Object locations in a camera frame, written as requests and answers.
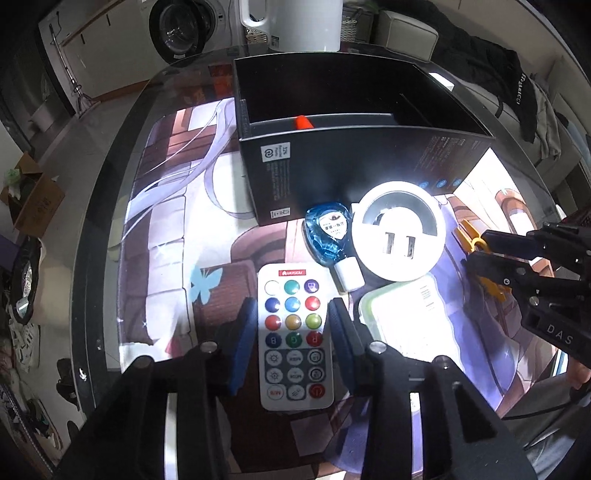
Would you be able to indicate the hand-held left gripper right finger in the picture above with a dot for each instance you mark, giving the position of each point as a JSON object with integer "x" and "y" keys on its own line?
{"x": 342, "y": 341}

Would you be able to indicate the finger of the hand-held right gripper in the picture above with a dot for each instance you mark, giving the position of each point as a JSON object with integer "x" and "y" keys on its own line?
{"x": 512, "y": 243}
{"x": 498, "y": 272}

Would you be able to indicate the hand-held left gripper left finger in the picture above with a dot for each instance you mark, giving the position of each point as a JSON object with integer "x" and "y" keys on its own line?
{"x": 244, "y": 341}

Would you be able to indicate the yellow metal tool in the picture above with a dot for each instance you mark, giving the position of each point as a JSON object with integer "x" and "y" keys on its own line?
{"x": 466, "y": 233}

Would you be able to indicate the white remote control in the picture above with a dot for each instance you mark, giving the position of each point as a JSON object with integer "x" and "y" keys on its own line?
{"x": 295, "y": 369}

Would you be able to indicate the clear plastic container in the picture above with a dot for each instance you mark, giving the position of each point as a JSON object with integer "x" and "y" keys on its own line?
{"x": 406, "y": 318}

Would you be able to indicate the blue eye drop bottle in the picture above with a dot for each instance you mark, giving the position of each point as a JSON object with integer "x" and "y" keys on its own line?
{"x": 325, "y": 235}

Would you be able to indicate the black cardboard box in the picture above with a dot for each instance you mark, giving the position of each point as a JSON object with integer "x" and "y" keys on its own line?
{"x": 346, "y": 170}

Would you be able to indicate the person's right forearm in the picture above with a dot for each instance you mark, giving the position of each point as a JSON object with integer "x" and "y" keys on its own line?
{"x": 581, "y": 374}

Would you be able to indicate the grey garment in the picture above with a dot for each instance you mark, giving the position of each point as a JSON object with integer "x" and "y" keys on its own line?
{"x": 549, "y": 124}

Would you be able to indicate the light grey sofa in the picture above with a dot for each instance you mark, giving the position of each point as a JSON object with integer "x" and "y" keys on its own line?
{"x": 505, "y": 117}

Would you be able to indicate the light blue cloth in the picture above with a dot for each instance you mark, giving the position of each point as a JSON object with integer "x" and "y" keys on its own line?
{"x": 579, "y": 136}

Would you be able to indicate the person's leg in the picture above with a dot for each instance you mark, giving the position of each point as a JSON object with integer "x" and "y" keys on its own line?
{"x": 563, "y": 457}

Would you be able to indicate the black shoe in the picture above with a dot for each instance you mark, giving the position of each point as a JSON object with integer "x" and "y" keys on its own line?
{"x": 69, "y": 383}

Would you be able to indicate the black jacket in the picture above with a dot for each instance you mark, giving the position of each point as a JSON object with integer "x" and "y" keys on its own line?
{"x": 485, "y": 64}

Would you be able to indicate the white patterned sneaker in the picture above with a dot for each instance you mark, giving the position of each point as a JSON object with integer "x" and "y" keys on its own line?
{"x": 25, "y": 346}

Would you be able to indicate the orange plastic piece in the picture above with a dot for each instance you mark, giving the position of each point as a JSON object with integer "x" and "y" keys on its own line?
{"x": 303, "y": 122}

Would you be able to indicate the dark shiny object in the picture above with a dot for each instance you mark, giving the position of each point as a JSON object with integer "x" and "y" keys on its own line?
{"x": 25, "y": 277}

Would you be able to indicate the brown cardboard box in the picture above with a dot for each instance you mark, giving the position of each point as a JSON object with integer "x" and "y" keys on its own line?
{"x": 41, "y": 198}

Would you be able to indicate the red plastic bag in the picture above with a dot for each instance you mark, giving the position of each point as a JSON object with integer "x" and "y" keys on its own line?
{"x": 222, "y": 83}

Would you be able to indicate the wicker basket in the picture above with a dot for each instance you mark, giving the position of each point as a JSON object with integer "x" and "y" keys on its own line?
{"x": 358, "y": 25}

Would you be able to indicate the metal mop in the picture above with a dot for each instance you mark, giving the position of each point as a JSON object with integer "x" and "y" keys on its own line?
{"x": 87, "y": 102}

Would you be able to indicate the white electric kettle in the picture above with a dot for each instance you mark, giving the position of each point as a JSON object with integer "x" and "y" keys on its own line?
{"x": 295, "y": 23}

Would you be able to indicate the white kitchen cabinet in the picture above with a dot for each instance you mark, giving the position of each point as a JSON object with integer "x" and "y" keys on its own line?
{"x": 115, "y": 60}

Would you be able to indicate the white washing machine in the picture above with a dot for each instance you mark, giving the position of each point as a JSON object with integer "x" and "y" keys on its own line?
{"x": 180, "y": 27}

